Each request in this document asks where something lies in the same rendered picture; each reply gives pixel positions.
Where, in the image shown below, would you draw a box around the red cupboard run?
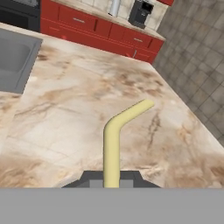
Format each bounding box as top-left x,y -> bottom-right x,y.
39,0 -> 165,65

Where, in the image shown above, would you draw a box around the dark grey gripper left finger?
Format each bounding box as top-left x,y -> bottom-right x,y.
61,171 -> 105,189

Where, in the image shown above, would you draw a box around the black coffee machine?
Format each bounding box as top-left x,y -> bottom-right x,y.
128,0 -> 155,30

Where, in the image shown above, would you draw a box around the pale yellow bent straw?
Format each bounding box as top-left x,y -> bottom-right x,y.
102,99 -> 156,189

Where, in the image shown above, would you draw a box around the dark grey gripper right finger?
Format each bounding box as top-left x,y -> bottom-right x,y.
119,171 -> 161,189

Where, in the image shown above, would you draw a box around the black oven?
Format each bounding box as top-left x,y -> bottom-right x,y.
0,0 -> 42,33

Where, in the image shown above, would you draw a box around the grey sink basin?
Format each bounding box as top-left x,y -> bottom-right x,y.
0,28 -> 44,95

